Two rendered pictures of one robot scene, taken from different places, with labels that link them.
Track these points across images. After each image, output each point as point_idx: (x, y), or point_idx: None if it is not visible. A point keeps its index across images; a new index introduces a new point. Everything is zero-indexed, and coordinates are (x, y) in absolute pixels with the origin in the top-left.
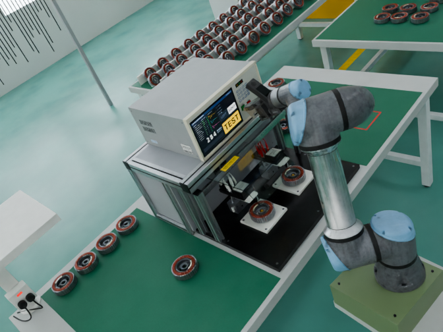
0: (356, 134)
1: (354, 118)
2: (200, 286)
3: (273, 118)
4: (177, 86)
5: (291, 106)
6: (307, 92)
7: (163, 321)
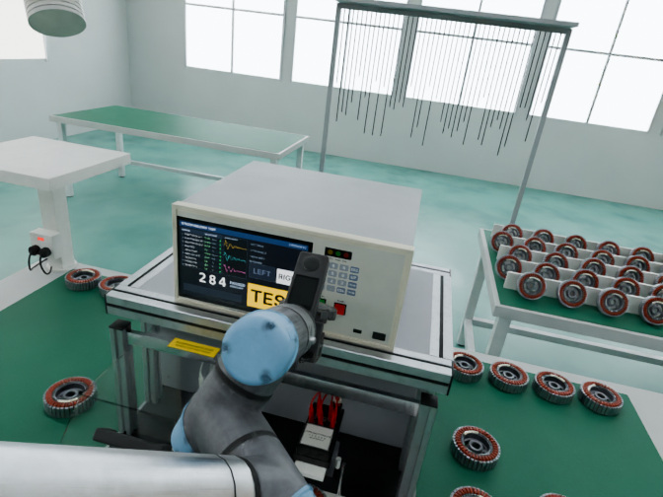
0: None
1: None
2: (21, 434)
3: (375, 390)
4: (312, 186)
5: None
6: (249, 370)
7: None
